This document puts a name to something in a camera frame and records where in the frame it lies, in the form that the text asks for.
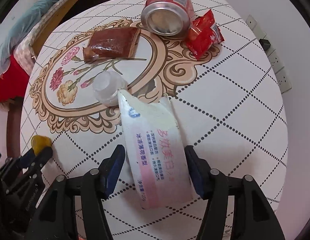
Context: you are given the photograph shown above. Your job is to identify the pink white toothpaste box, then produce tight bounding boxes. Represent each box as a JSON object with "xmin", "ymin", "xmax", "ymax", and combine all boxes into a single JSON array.
[{"xmin": 118, "ymin": 90, "xmax": 192, "ymax": 209}]

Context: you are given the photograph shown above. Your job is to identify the yellow fruit peel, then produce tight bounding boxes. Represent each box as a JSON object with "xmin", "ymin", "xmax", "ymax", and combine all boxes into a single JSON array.
[{"xmin": 31, "ymin": 135, "xmax": 52, "ymax": 156}]

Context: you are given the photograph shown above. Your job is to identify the red soda can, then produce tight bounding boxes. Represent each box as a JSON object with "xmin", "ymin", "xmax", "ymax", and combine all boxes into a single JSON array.
[{"xmin": 141, "ymin": 0, "xmax": 195, "ymax": 36}]

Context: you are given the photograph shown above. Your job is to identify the white patterned tablecloth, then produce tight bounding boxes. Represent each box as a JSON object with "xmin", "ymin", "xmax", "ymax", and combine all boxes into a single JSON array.
[{"xmin": 20, "ymin": 0, "xmax": 288, "ymax": 239}]

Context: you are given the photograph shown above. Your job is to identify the clear plastic cup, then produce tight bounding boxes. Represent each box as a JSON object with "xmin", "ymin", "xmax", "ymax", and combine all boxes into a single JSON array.
[{"xmin": 93, "ymin": 71, "xmax": 127, "ymax": 107}]

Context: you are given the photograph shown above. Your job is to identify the red blanket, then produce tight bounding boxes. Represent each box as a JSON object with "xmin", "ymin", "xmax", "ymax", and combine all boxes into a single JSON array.
[{"xmin": 0, "ymin": 54, "xmax": 29, "ymax": 103}]

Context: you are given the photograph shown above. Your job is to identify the brown sauce packet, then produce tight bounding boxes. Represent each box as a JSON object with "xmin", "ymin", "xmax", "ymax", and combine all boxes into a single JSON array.
[{"xmin": 82, "ymin": 27, "xmax": 141, "ymax": 62}]

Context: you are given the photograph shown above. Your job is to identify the red snack wrapper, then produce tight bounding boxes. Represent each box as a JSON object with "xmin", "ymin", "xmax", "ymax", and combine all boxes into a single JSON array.
[{"xmin": 184, "ymin": 9, "xmax": 224, "ymax": 60}]

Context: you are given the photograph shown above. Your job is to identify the black plug adapter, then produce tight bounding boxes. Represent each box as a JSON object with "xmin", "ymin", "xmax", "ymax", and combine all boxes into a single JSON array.
[{"xmin": 259, "ymin": 38, "xmax": 271, "ymax": 51}]

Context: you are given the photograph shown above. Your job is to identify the blue quilt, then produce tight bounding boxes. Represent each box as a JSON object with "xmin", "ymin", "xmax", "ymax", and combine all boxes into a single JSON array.
[{"xmin": 0, "ymin": 0, "xmax": 60, "ymax": 77}]

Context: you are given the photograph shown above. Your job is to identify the wooden bed with mattress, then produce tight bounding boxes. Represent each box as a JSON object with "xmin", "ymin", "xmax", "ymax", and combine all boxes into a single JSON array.
[{"xmin": 13, "ymin": 0, "xmax": 78, "ymax": 75}]

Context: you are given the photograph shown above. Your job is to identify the wall power sockets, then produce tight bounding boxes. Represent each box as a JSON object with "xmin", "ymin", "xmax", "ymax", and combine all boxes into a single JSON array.
[{"xmin": 245, "ymin": 15, "xmax": 292, "ymax": 94}]

